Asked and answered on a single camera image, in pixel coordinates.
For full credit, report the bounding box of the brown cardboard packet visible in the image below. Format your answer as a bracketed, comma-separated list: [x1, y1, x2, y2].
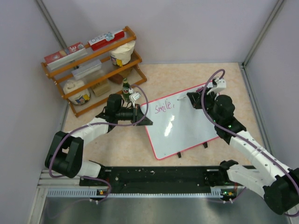
[91, 80, 111, 97]

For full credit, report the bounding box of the whiteboard with pink frame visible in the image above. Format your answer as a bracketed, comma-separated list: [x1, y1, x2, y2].
[141, 84, 219, 160]

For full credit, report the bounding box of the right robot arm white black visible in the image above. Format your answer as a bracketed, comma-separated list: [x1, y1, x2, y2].
[186, 90, 299, 215]

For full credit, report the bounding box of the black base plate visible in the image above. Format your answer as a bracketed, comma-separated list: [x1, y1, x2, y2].
[79, 166, 234, 194]

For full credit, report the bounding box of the red white long box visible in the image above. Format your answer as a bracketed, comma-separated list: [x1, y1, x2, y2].
[88, 29, 125, 51]

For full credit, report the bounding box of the red silver foil box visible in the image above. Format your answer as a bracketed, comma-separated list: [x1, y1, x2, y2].
[44, 42, 88, 70]

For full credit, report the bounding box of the orange wooden shelf rack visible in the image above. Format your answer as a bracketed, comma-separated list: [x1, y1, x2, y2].
[41, 26, 147, 117]

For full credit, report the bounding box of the clear plastic box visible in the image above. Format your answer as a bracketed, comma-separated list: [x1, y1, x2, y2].
[71, 59, 102, 80]

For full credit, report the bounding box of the grey cable duct rail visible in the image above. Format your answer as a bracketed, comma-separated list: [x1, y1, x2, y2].
[47, 188, 223, 198]

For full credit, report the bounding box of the white paper bag upper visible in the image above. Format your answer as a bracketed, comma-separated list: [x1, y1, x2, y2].
[109, 41, 135, 67]

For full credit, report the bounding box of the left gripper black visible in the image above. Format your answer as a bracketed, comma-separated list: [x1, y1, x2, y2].
[116, 104, 152, 126]

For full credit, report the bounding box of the marker pen with magenta cap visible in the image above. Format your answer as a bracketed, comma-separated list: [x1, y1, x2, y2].
[177, 87, 203, 101]

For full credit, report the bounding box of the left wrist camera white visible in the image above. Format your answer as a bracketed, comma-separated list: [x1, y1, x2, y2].
[128, 88, 141, 105]

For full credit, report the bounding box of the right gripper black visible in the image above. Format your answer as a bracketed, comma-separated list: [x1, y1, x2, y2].
[188, 87, 221, 124]

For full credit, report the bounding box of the green glass bottle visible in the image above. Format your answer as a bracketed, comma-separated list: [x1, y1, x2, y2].
[122, 78, 130, 103]

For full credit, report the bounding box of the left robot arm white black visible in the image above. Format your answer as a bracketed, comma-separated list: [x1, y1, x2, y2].
[45, 94, 153, 185]

